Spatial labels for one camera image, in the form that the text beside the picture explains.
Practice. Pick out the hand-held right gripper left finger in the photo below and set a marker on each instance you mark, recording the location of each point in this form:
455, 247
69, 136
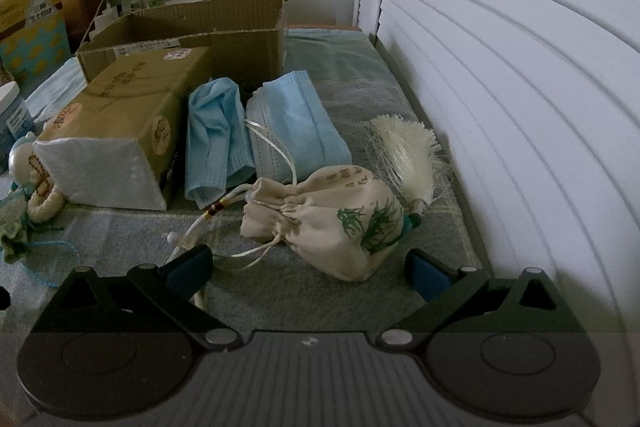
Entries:
187, 270

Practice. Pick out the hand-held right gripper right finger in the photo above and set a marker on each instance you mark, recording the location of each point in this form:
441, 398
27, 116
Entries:
426, 275

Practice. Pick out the blue face mask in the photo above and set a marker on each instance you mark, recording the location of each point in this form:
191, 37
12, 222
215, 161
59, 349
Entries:
295, 122
215, 132

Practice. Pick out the small white blue doll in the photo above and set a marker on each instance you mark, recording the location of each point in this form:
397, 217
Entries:
40, 187

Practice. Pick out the cardboard box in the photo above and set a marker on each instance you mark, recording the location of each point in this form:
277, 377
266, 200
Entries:
235, 52

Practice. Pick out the gold gift box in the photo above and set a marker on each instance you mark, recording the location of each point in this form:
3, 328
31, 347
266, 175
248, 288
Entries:
115, 107

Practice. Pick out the green knitted cloth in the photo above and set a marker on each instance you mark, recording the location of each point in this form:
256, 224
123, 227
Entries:
14, 227

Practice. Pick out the white louvered doors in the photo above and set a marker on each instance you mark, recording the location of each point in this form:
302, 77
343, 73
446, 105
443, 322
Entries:
500, 82

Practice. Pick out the white toilet paper roll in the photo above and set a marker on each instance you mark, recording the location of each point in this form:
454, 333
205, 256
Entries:
15, 112

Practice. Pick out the yellow blue paper bag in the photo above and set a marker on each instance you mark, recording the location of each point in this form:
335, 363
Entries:
32, 32

